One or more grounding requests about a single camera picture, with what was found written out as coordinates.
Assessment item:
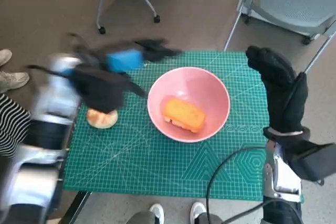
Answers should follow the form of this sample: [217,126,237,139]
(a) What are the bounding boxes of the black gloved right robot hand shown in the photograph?
[245,45,308,135]

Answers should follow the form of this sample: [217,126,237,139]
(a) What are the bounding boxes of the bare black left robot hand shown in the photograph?
[78,39,184,98]

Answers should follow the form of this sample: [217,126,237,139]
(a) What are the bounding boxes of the round toy bread bun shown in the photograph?
[86,108,118,130]

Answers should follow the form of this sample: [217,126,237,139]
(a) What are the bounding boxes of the pink bowl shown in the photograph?
[146,67,232,143]

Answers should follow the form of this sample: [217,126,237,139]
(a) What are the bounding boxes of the orange toy bread loaf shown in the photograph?
[162,98,206,133]

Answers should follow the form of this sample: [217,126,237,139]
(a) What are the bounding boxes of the beige sneaker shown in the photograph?
[0,49,13,66]
[0,71,29,92]

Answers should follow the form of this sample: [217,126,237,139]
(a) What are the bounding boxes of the green cutting mat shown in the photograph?
[62,50,305,204]

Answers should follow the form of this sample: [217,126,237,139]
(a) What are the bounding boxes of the person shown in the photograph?
[0,92,32,158]

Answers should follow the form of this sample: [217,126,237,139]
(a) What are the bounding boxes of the white shoe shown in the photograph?
[149,203,165,224]
[190,202,207,222]

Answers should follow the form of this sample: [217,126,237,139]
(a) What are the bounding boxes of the grey trouser leg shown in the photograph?
[125,212,155,224]
[195,213,224,224]

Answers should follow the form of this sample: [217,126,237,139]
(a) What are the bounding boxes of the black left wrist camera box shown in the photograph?
[70,63,126,114]

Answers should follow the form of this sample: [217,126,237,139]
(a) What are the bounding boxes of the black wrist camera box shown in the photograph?
[287,141,336,182]
[70,63,126,114]

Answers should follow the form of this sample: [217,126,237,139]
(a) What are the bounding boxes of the grey wheeled chair frame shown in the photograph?
[88,0,161,35]

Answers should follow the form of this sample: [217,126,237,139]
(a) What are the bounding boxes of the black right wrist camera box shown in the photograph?
[287,141,336,182]

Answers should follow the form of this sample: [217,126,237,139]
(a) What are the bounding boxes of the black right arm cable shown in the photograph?
[206,147,302,224]

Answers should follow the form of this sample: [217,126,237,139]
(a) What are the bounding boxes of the black table frame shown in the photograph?
[61,191,92,224]

